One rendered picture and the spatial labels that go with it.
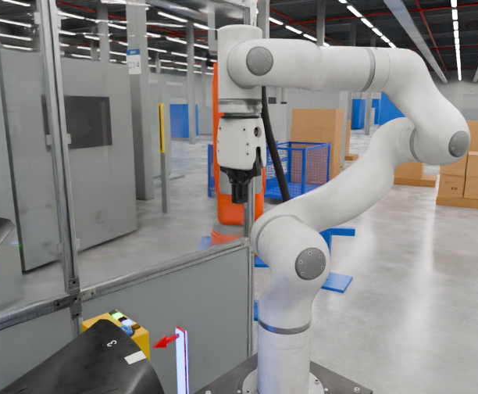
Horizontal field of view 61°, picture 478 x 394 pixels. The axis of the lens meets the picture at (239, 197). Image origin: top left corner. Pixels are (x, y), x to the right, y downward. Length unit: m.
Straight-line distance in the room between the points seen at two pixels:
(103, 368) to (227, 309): 1.29
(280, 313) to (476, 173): 6.96
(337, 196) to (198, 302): 1.08
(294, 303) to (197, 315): 1.02
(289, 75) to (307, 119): 7.68
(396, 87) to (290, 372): 0.65
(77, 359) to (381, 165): 0.69
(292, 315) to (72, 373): 0.43
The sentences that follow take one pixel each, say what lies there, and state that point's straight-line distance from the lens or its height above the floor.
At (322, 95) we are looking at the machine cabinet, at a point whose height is 1.91.
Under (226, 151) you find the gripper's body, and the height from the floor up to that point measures 1.52.
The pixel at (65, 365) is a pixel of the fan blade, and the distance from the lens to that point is 0.76.
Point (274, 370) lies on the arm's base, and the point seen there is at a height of 1.04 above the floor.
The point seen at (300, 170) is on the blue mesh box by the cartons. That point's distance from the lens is 6.74.
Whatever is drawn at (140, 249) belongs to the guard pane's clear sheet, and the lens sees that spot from 1.59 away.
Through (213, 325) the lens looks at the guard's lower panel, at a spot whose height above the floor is 0.64.
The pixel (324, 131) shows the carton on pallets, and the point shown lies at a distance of 8.31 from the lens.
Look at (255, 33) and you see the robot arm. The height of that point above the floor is 1.73.
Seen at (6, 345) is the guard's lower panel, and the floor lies 0.90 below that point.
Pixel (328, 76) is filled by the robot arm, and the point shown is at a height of 1.66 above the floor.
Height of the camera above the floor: 1.60
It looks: 12 degrees down
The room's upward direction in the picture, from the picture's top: straight up
